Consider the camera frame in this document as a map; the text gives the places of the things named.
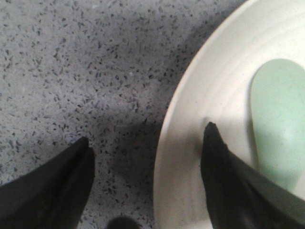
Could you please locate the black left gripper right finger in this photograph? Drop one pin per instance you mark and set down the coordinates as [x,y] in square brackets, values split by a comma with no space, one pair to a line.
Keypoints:
[238,197]

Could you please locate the green spoon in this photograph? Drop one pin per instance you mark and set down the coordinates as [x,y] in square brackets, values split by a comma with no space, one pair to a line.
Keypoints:
[278,117]

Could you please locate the cream round plate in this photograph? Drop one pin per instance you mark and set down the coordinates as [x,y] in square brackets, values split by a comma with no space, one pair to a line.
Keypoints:
[216,88]

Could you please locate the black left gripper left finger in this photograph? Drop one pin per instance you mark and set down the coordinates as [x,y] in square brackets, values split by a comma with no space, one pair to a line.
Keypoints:
[52,196]

